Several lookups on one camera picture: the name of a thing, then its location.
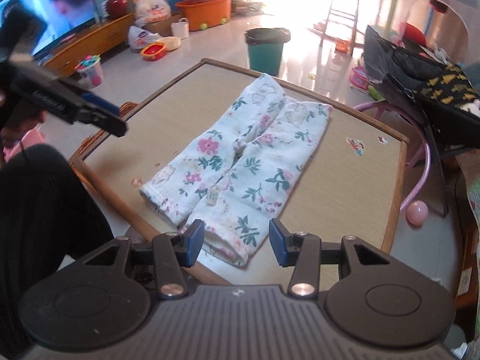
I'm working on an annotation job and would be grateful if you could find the patchwork quilt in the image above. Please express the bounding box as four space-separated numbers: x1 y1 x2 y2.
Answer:
456 150 480 267

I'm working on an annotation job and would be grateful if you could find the wooden tv cabinet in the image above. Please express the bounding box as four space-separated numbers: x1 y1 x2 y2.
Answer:
41 13 134 77

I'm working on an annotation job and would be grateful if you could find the orange wicker basket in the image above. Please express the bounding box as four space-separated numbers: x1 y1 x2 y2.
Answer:
68 102 139 161

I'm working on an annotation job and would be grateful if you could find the television screen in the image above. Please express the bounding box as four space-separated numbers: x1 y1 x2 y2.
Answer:
1 0 98 55

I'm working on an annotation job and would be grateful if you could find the black folding chair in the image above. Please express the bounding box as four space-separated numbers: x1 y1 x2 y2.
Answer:
364 26 479 215

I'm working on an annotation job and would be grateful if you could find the pink hoop frame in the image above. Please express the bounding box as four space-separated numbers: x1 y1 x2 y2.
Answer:
354 101 432 211

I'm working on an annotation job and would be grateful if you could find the teal trash bin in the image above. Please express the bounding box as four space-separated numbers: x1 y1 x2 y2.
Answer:
245 28 290 77

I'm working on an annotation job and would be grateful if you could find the low wooden table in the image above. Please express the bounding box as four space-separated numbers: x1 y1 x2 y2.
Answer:
71 58 407 285

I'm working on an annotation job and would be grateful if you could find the red yellow toy bowl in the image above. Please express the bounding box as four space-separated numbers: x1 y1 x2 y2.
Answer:
141 42 167 61

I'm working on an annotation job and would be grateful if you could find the orange plastic tub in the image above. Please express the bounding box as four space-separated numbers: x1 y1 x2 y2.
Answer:
175 0 232 32

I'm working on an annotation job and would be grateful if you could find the floral white baby garment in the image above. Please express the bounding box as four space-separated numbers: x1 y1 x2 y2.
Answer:
140 74 332 267

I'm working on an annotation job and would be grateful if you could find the pink ball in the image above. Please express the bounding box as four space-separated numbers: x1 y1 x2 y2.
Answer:
406 200 429 228

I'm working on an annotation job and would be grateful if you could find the white mug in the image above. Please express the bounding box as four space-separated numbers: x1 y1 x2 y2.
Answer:
171 18 190 40

